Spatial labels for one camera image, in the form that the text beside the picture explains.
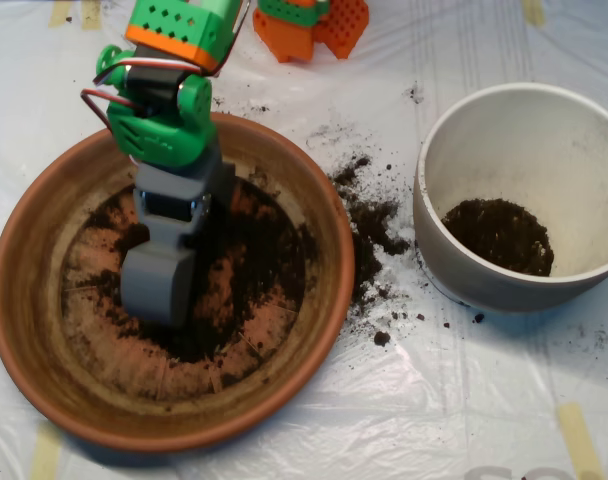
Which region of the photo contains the terracotta plant saucer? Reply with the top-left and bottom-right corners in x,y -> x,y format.
0,112 -> 356,454

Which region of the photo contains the spilled soil pile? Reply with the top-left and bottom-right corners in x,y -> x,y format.
331,154 -> 413,306

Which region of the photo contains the dark soil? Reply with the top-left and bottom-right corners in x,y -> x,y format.
76,174 -> 320,366
441,198 -> 555,278

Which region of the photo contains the beige masking tape strip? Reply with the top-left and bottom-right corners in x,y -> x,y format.
81,0 -> 103,30
557,402 -> 605,480
522,0 -> 546,26
48,0 -> 71,27
31,424 -> 63,480

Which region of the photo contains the clear plastic cover sheet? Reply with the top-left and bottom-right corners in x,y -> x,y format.
0,0 -> 608,480

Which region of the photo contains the white ceramic pot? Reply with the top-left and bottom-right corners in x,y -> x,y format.
412,82 -> 608,314

